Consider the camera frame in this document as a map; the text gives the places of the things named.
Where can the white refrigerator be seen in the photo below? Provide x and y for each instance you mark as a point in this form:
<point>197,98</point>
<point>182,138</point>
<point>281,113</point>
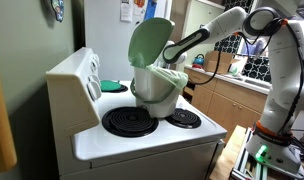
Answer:
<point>105,43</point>

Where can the teal kettle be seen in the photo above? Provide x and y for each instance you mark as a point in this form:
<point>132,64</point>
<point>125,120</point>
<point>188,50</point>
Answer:
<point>199,60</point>

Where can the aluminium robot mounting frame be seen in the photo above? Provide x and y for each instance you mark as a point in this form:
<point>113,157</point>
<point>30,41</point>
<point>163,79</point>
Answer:
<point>252,168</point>

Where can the white paper on fridge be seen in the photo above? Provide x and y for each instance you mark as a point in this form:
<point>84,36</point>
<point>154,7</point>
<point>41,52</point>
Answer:
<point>126,10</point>

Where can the wooden kitchen base cabinets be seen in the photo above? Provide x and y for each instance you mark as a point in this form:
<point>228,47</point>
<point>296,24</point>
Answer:
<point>225,100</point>

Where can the blue fridge magnet sheet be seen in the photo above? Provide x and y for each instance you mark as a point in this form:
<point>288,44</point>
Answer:
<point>150,8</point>

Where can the green bin lid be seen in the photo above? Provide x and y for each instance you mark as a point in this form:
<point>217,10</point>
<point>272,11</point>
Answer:
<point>148,40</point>

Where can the wooden robot platform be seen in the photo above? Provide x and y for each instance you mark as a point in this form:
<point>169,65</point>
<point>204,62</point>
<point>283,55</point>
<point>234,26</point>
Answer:
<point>225,153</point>

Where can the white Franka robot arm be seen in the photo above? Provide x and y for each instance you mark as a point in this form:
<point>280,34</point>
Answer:
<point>285,83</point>

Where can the colourful wall decoration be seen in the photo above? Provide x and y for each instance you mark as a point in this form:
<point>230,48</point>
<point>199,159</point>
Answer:
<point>58,8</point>

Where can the cardboard box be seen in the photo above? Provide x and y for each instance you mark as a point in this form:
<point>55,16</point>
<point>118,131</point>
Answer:
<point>218,61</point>

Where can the white compost bin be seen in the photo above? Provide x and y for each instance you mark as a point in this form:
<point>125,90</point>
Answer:
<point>158,100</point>

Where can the round green pad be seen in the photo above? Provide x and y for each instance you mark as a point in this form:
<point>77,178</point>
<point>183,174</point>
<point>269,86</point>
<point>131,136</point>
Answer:
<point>110,85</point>

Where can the white electric stove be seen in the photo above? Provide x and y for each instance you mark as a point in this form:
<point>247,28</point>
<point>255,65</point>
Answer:
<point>142,146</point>

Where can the green bin liner bag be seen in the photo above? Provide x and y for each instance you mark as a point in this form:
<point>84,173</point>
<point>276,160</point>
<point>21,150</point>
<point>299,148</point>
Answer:
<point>172,78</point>

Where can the white stove knob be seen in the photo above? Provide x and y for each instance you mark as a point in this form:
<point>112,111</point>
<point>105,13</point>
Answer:
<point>94,58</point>
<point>94,91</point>
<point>95,66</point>
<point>93,79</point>

